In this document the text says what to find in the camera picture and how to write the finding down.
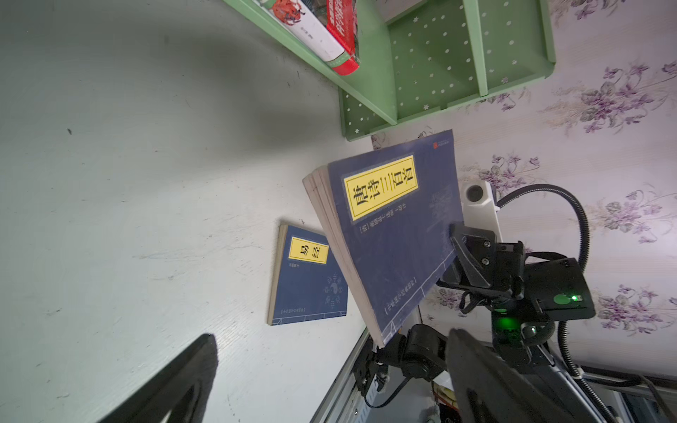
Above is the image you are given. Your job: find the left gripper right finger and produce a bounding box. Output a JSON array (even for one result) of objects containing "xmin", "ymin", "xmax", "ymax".
[{"xmin": 445, "ymin": 329, "xmax": 574, "ymax": 422}]

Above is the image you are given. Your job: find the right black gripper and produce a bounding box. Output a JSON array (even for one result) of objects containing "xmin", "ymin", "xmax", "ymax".
[{"xmin": 448, "ymin": 224, "xmax": 596, "ymax": 360}]

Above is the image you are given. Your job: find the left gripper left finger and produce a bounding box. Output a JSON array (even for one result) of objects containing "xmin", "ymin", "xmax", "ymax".
[{"xmin": 102, "ymin": 333, "xmax": 219, "ymax": 422}]

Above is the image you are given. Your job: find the dark blue hardcover book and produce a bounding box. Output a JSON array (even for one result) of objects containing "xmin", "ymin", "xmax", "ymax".
[{"xmin": 303, "ymin": 130, "xmax": 464, "ymax": 347}]

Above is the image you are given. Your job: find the green red plant book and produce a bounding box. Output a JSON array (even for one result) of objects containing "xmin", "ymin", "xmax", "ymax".
[{"xmin": 257, "ymin": 0, "xmax": 360, "ymax": 76}]

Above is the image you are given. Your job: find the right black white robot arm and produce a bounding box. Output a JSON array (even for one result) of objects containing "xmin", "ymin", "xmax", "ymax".
[{"xmin": 354, "ymin": 184, "xmax": 615, "ymax": 422}]

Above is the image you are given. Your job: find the blue thin booklet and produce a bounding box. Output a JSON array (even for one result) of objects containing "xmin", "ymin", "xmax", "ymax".
[{"xmin": 267, "ymin": 222, "xmax": 348, "ymax": 326}]

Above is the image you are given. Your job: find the green wooden bookshelf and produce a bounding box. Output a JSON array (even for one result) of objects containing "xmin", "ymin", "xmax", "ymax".
[{"xmin": 232, "ymin": 1, "xmax": 556, "ymax": 140}]

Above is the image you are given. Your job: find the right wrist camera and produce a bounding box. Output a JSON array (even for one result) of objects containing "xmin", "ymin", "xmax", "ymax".
[{"xmin": 460, "ymin": 180, "xmax": 502, "ymax": 243}]

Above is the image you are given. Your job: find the aluminium mounting rail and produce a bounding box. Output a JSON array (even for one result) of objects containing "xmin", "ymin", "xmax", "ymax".
[{"xmin": 310, "ymin": 330, "xmax": 379, "ymax": 423}]

